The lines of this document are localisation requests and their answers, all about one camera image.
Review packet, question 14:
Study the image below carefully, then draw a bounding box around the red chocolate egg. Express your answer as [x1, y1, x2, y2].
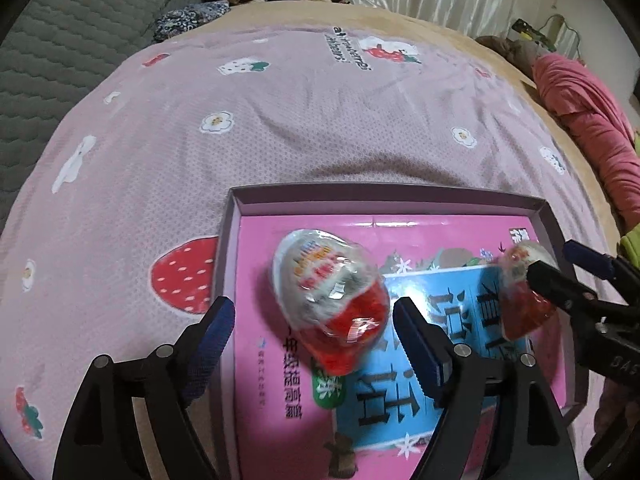
[498, 240, 558, 341]
[271, 229, 390, 376]

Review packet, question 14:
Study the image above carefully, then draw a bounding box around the green fleece cloth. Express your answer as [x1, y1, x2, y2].
[618, 129, 639, 266]

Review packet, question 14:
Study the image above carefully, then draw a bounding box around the pink rolled blanket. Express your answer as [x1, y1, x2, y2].
[533, 53, 639, 232]

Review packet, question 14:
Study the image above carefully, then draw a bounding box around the pink strawberry print blanket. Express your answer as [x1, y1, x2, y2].
[1, 26, 606, 479]

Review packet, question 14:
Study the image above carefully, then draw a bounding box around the shallow purple box tray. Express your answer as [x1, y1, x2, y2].
[210, 183, 588, 479]

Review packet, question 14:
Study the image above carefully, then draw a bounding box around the blue patterned cloth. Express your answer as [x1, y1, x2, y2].
[153, 0, 231, 44]

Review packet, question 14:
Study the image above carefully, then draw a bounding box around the grey quilted headboard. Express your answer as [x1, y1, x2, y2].
[1, 0, 198, 218]

